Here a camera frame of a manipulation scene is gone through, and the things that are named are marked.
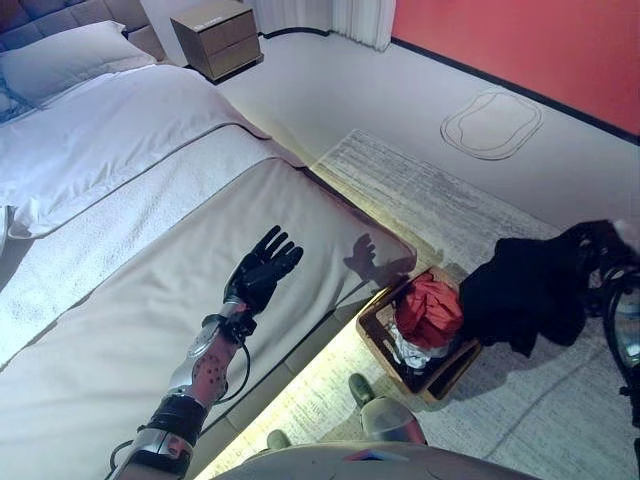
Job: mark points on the grey pillows at headboard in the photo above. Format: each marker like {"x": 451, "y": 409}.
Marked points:
{"x": 75, "y": 15}

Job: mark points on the white garment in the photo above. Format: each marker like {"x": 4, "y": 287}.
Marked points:
{"x": 415, "y": 352}

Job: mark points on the bed with beige cover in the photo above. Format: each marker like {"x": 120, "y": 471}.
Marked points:
{"x": 150, "y": 310}

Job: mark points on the white duvet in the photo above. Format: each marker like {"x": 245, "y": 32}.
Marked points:
{"x": 115, "y": 135}

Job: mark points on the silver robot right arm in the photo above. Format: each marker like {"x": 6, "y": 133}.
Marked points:
{"x": 631, "y": 340}

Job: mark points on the black garment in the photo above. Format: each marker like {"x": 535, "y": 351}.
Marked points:
{"x": 525, "y": 290}

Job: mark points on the grey robot torso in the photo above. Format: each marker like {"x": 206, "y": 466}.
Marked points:
{"x": 370, "y": 462}

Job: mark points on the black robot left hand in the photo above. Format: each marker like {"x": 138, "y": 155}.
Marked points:
{"x": 260, "y": 272}

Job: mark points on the small white floor mat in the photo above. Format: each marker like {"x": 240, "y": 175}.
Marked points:
{"x": 492, "y": 125}

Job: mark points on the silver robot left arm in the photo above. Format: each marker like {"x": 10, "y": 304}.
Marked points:
{"x": 205, "y": 370}

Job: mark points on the white curtain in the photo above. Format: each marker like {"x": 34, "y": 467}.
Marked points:
{"x": 325, "y": 20}

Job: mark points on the white bed pillow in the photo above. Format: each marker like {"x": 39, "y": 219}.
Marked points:
{"x": 70, "y": 60}

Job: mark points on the upholstered bed base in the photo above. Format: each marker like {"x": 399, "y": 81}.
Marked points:
{"x": 280, "y": 370}

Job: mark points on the brown wicker basket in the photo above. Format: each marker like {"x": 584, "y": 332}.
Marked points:
{"x": 450, "y": 370}

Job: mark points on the grey striped rug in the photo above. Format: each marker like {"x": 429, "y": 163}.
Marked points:
{"x": 425, "y": 210}

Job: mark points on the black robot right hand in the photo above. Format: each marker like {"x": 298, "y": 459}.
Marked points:
{"x": 607, "y": 245}

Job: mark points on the red garment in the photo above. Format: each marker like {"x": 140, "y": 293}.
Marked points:
{"x": 430, "y": 310}

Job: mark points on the brown wooden nightstand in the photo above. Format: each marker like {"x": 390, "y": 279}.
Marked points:
{"x": 220, "y": 40}

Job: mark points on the white textured blanket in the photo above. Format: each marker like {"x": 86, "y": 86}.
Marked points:
{"x": 150, "y": 210}

